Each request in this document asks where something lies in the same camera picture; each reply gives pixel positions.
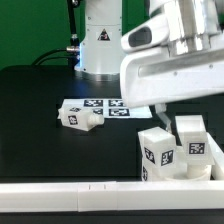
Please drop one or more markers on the white front barrier rail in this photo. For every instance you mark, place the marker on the white front barrier rail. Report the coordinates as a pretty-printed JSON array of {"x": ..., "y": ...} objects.
[{"x": 111, "y": 196}]

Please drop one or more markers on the white right barrier rail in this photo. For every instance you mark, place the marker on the white right barrier rail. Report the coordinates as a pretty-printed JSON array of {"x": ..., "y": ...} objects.
[{"x": 218, "y": 156}]

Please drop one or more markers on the black pole with connector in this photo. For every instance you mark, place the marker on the black pole with connector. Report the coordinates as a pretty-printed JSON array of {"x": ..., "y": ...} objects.
[{"x": 74, "y": 49}]

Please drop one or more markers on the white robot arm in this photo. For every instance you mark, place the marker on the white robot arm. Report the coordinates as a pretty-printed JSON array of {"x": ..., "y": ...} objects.
[{"x": 177, "y": 54}]

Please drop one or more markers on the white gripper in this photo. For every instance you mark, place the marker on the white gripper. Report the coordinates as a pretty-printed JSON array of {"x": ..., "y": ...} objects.
[{"x": 151, "y": 75}]

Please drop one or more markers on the white barrier rail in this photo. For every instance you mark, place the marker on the white barrier rail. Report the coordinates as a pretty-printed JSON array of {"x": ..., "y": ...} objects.
[
  {"x": 111, "y": 196},
  {"x": 218, "y": 156}
]

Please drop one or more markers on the white round stool seat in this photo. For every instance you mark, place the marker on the white round stool seat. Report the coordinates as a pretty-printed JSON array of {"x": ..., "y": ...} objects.
[{"x": 176, "y": 168}]

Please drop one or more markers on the paper sheet with markers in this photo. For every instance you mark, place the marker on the paper sheet with markers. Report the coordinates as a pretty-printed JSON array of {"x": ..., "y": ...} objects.
[{"x": 109, "y": 108}]

